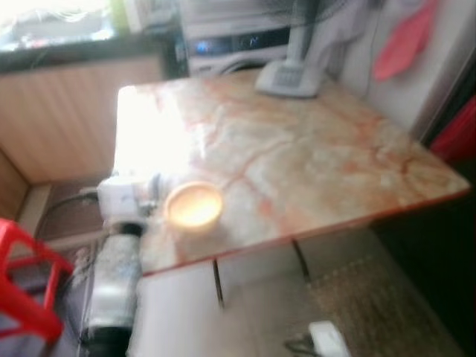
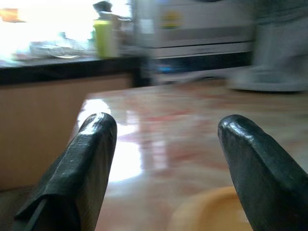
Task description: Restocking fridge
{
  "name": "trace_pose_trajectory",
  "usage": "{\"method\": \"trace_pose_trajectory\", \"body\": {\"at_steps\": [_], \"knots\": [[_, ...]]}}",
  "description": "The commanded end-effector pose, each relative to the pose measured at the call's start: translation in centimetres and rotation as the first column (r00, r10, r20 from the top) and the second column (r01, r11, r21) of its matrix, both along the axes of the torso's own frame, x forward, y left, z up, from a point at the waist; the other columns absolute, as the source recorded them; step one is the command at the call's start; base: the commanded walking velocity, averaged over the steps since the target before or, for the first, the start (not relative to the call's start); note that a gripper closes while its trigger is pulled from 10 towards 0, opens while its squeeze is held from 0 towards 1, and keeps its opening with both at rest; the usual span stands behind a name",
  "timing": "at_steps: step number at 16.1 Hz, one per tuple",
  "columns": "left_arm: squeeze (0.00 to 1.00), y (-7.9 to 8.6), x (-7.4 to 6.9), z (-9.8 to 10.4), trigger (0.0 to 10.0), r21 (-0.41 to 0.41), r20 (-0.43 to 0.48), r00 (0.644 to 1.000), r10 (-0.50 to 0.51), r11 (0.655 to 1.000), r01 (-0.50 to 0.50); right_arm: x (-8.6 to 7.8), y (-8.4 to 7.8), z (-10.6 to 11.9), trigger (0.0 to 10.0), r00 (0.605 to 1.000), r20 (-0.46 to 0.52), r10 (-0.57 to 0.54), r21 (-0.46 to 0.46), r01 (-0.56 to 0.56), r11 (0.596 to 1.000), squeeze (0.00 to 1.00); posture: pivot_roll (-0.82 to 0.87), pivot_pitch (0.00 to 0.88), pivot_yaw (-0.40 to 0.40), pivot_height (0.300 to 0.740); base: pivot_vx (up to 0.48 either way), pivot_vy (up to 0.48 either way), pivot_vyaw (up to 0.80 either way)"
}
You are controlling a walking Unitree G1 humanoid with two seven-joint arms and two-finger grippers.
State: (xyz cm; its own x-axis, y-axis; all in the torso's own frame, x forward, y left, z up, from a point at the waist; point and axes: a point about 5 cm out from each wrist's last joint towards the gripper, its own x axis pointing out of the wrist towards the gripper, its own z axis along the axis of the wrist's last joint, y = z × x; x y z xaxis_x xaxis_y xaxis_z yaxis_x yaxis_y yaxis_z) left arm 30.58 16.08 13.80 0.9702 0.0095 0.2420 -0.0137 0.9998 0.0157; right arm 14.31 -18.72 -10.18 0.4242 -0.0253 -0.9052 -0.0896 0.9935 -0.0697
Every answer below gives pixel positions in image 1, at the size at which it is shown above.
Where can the red hanging cloth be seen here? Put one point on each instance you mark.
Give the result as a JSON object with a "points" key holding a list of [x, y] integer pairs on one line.
{"points": [[405, 41]]}

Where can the red plastic stool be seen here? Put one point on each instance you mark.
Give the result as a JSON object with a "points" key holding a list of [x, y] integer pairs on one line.
{"points": [[26, 290]]}

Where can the grey hanging cloth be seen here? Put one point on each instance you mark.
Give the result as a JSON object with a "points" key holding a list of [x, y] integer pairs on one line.
{"points": [[338, 30]]}

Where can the white washing machine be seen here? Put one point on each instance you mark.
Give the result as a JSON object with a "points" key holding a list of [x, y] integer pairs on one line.
{"points": [[238, 48]]}

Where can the marble top table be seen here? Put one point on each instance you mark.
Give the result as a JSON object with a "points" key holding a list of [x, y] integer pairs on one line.
{"points": [[297, 163]]}

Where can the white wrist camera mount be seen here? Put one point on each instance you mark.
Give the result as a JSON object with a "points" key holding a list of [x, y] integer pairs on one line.
{"points": [[119, 197], [329, 338]]}

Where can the brown patterned floor mat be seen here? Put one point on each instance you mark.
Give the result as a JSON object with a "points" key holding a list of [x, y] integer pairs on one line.
{"points": [[372, 305]]}

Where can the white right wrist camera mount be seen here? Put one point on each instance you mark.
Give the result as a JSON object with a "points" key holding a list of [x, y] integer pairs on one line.
{"points": [[329, 338]]}

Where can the orange lidded round bowl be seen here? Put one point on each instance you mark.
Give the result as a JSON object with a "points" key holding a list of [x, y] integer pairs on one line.
{"points": [[193, 206]]}

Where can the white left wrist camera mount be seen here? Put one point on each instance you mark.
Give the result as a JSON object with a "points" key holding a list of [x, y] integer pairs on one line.
{"points": [[119, 197]]}

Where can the red bag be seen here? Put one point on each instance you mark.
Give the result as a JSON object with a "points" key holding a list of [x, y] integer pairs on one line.
{"points": [[455, 137]]}

